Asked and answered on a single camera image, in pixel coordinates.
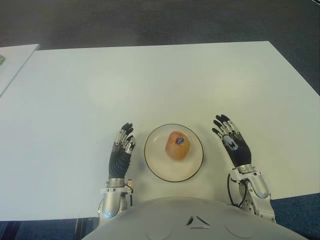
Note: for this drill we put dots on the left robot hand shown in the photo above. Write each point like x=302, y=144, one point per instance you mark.
x=118, y=162

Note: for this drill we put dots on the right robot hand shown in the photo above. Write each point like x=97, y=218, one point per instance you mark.
x=240, y=152

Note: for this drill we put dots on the red apple with blue sticker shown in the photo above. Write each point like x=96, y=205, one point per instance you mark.
x=177, y=150

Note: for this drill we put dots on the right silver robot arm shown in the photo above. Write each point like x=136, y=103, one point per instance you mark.
x=257, y=190

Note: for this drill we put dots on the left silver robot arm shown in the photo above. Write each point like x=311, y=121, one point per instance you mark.
x=112, y=200

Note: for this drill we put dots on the white plate with black rim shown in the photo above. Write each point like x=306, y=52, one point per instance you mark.
x=160, y=165

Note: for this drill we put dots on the grey robot torso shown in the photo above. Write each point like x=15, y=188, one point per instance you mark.
x=195, y=222

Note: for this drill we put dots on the white side table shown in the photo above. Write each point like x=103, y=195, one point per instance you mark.
x=15, y=62

